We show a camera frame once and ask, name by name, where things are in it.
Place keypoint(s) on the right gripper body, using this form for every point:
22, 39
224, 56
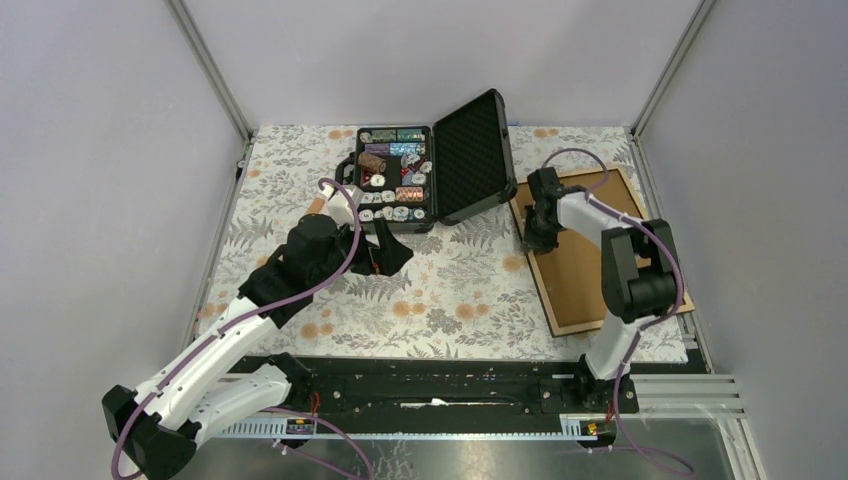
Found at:
539, 236

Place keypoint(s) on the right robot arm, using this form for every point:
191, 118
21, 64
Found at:
640, 278

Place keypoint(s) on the brown poker chip stack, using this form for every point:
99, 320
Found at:
371, 163

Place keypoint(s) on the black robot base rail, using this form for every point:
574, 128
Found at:
425, 396

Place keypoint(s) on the black poker chip case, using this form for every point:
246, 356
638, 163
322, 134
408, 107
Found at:
463, 161

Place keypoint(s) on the orange poker chip stack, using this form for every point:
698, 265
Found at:
411, 194

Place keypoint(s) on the wooden picture frame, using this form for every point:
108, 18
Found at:
553, 324

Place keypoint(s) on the brown frame backing board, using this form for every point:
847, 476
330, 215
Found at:
583, 265

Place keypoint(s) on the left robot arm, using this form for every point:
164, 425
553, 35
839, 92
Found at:
159, 425

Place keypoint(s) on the wooden block left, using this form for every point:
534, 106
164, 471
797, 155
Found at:
316, 206

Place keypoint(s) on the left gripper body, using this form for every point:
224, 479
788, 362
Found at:
321, 272

